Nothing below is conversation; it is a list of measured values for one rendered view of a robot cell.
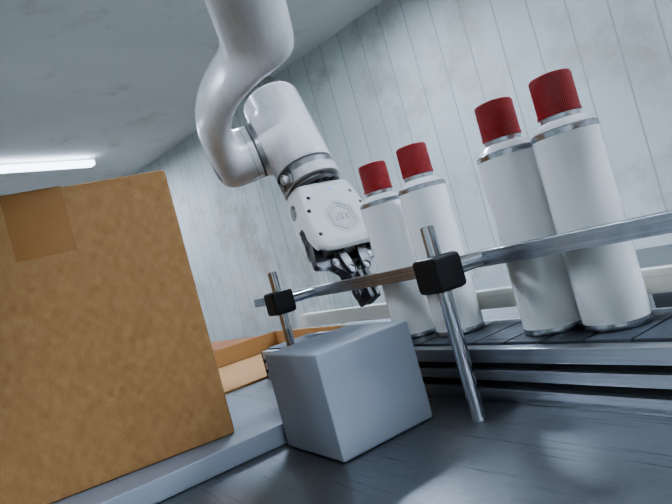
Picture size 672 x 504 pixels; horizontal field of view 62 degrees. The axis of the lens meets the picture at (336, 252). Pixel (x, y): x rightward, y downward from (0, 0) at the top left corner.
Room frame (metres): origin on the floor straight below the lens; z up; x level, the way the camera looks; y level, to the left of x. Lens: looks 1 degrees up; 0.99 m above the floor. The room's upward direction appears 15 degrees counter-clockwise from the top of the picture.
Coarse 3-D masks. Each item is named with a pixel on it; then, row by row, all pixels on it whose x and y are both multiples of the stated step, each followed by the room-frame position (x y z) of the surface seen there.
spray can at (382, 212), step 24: (360, 168) 0.64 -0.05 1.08; (384, 168) 0.63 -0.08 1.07; (384, 192) 0.63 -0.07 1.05; (384, 216) 0.62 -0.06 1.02; (384, 240) 0.62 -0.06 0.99; (408, 240) 0.62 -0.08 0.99; (384, 264) 0.63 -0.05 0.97; (408, 264) 0.62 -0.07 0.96; (384, 288) 0.64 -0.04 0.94; (408, 288) 0.62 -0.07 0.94; (408, 312) 0.62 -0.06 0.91
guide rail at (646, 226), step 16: (608, 224) 0.38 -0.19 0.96; (624, 224) 0.37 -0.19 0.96; (640, 224) 0.37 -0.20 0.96; (656, 224) 0.36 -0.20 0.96; (528, 240) 0.45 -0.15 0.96; (544, 240) 0.43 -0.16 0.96; (560, 240) 0.42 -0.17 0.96; (576, 240) 0.41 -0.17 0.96; (592, 240) 0.40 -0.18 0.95; (608, 240) 0.39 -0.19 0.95; (624, 240) 0.38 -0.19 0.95; (464, 256) 0.50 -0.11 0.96; (496, 256) 0.47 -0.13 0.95; (512, 256) 0.46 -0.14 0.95; (528, 256) 0.44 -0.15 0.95; (384, 272) 0.60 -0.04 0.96; (400, 272) 0.58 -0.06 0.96; (304, 288) 0.77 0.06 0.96; (320, 288) 0.72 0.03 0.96; (336, 288) 0.69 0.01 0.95; (352, 288) 0.66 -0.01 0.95; (256, 304) 0.90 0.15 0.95
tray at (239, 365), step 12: (264, 336) 1.25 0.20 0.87; (276, 336) 1.26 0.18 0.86; (228, 348) 1.20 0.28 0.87; (240, 348) 1.21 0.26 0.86; (252, 348) 1.23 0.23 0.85; (264, 348) 1.24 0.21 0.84; (216, 360) 1.18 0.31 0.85; (228, 360) 1.20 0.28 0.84; (240, 360) 1.20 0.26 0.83; (252, 360) 1.15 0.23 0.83; (228, 372) 1.07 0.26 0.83; (240, 372) 1.03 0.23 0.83; (252, 372) 1.00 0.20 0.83; (264, 372) 0.96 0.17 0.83; (228, 384) 0.94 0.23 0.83; (240, 384) 0.91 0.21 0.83
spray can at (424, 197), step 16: (416, 144) 0.58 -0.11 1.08; (400, 160) 0.59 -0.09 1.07; (416, 160) 0.58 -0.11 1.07; (416, 176) 0.58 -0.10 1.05; (432, 176) 0.58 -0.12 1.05; (400, 192) 0.59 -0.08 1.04; (416, 192) 0.57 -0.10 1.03; (432, 192) 0.57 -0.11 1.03; (416, 208) 0.57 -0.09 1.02; (432, 208) 0.57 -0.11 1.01; (448, 208) 0.58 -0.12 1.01; (416, 224) 0.58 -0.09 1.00; (432, 224) 0.57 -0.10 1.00; (448, 224) 0.57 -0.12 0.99; (416, 240) 0.58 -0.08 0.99; (448, 240) 0.57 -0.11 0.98; (416, 256) 0.59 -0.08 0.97; (464, 272) 0.57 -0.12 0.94; (464, 288) 0.57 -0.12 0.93; (432, 304) 0.58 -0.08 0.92; (464, 304) 0.57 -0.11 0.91; (464, 320) 0.57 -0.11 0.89; (480, 320) 0.58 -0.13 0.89; (448, 336) 0.58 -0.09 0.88
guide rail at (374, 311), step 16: (656, 272) 0.44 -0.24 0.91; (496, 288) 0.58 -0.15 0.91; (656, 288) 0.44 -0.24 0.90; (384, 304) 0.74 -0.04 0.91; (480, 304) 0.60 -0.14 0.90; (496, 304) 0.58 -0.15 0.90; (512, 304) 0.56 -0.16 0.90; (304, 320) 0.93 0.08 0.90; (320, 320) 0.89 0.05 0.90; (336, 320) 0.85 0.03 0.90; (352, 320) 0.81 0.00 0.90
